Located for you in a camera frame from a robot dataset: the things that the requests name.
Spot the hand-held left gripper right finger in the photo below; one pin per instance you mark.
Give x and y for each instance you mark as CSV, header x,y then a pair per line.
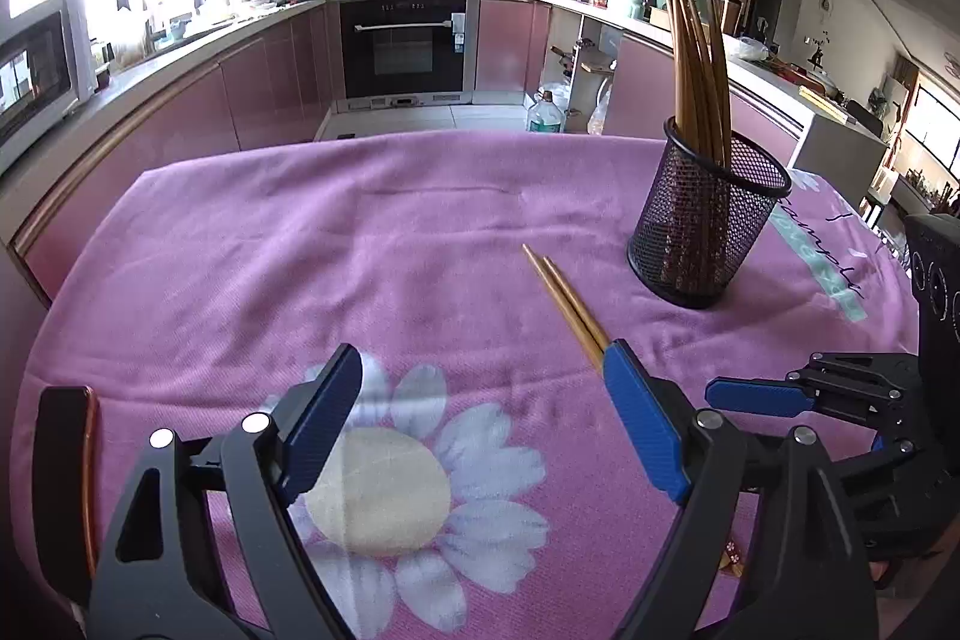
x,y
645,422

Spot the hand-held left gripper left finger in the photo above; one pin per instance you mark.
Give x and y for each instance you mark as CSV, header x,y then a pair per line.
x,y
322,422

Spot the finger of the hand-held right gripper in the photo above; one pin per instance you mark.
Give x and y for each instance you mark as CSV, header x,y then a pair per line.
x,y
892,482
750,396

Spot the brown wooden chopstick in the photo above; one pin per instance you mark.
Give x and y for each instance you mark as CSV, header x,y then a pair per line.
x,y
559,302
577,302

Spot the black mesh utensil holder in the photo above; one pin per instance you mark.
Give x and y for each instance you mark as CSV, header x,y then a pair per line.
x,y
712,220

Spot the bundle of wooden chopsticks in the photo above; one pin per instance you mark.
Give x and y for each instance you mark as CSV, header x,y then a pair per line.
x,y
694,85

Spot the pink flower print tablecloth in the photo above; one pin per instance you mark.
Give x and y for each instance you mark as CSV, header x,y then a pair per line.
x,y
300,250

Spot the white low cabinet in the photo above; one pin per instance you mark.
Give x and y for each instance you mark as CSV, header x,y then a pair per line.
x,y
836,149

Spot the clear plastic water jug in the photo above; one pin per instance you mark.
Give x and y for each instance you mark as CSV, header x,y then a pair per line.
x,y
544,115

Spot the pink kitchen peninsula cabinet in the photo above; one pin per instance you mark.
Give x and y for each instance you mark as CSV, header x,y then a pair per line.
x,y
637,85

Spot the pink kitchen cabinet run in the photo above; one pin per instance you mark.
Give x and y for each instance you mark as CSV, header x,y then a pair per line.
x,y
225,93
514,48

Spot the black built-in oven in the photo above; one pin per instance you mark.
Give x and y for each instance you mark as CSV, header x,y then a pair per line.
x,y
405,48

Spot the silver microwave oven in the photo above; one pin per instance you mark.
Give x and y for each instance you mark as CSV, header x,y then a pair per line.
x,y
37,78

